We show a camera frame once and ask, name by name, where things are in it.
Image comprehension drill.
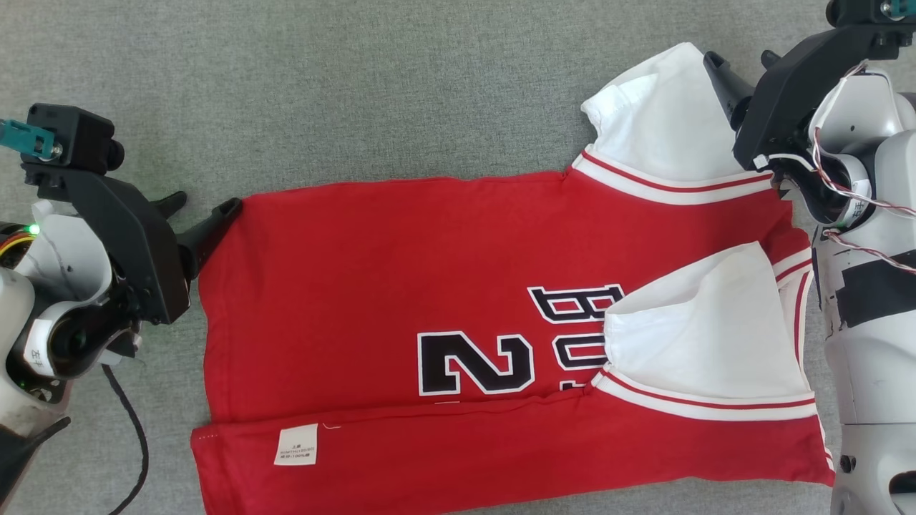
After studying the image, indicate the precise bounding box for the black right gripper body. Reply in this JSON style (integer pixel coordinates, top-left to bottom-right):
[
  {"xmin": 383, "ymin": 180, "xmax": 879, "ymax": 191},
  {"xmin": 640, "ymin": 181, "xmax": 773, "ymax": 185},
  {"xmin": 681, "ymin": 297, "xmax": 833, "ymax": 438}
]
[{"xmin": 733, "ymin": 25, "xmax": 904, "ymax": 172}]

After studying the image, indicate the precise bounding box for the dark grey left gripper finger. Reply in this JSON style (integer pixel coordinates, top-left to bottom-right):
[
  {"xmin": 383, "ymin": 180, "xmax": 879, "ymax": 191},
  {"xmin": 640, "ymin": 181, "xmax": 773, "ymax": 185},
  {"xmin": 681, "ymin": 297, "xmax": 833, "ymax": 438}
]
[
  {"xmin": 176, "ymin": 197, "xmax": 243, "ymax": 281},
  {"xmin": 152, "ymin": 190, "xmax": 188, "ymax": 220}
]

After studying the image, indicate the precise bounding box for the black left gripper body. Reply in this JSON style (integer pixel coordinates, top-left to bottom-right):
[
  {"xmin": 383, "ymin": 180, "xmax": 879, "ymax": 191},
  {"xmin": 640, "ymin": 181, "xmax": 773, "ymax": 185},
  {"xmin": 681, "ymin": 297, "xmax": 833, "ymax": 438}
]
[{"xmin": 34, "ymin": 172, "xmax": 191, "ymax": 325}]

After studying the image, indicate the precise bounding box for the red white basketball jersey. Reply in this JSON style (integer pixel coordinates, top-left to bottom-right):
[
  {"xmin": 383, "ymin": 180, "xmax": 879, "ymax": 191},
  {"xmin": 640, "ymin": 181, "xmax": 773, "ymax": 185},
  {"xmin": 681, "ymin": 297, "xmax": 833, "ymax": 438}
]
[{"xmin": 190, "ymin": 41, "xmax": 837, "ymax": 515}]

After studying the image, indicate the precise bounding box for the red white twisted wire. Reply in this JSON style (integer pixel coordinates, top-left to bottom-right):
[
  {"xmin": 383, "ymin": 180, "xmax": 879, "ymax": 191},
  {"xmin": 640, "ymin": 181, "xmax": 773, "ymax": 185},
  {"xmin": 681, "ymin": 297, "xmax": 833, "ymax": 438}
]
[{"xmin": 812, "ymin": 63, "xmax": 916, "ymax": 276}]

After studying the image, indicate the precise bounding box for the teal plug left camera cable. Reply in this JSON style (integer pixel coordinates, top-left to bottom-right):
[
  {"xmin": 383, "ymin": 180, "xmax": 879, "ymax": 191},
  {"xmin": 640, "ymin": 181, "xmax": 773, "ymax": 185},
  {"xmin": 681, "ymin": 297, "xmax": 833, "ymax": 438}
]
[{"xmin": 0, "ymin": 118, "xmax": 62, "ymax": 160}]

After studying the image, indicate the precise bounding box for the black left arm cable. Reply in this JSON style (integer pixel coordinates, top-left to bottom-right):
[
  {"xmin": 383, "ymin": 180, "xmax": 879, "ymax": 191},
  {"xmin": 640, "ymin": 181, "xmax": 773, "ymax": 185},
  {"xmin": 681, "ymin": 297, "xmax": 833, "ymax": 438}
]
[{"xmin": 100, "ymin": 365, "xmax": 151, "ymax": 515}]

